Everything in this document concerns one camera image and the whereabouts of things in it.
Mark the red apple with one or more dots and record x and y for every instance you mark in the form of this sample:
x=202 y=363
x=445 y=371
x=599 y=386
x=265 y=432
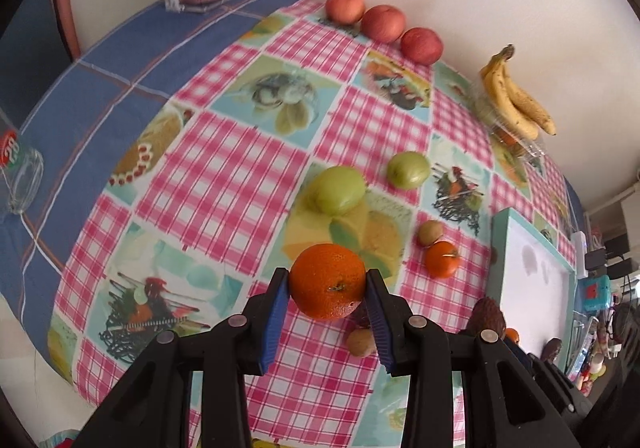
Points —
x=383 y=23
x=345 y=7
x=421 y=46

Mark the small brown round fruit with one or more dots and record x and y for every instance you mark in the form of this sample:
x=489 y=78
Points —
x=430 y=233
x=361 y=343

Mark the white tray with teal rim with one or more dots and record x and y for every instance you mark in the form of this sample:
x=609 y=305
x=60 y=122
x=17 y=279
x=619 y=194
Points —
x=535 y=288

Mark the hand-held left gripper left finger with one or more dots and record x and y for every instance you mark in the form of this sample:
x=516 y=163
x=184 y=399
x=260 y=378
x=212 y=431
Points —
x=275 y=315

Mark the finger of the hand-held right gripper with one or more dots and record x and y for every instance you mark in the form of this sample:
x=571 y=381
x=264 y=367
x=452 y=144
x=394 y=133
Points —
x=527 y=359

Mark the yellow banana bunch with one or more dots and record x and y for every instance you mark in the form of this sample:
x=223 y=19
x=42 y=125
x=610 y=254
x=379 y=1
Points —
x=515 y=103

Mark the teal patterned box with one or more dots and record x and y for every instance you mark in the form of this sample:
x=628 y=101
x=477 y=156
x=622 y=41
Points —
x=595 y=293

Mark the large green guava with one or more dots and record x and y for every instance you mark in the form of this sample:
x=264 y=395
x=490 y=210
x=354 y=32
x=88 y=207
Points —
x=335 y=190

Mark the clear plastic container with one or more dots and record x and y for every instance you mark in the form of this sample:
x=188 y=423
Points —
x=520 y=148

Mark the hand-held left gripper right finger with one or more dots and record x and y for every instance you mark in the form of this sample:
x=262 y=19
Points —
x=376 y=315

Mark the small green guava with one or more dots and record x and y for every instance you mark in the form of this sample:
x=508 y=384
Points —
x=407 y=169

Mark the large orange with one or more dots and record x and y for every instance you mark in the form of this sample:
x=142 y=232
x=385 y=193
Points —
x=327 y=280

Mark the pink chair back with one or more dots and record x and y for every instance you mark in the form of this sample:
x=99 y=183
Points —
x=67 y=8

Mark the clear drinking glass red logo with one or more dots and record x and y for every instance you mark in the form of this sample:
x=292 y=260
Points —
x=22 y=173

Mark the dark brown scaly fruit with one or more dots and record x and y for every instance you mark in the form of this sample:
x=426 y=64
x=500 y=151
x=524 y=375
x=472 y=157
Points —
x=552 y=350
x=359 y=317
x=485 y=315

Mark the small tangerine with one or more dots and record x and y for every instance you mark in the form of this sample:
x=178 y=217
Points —
x=442 y=258
x=512 y=335

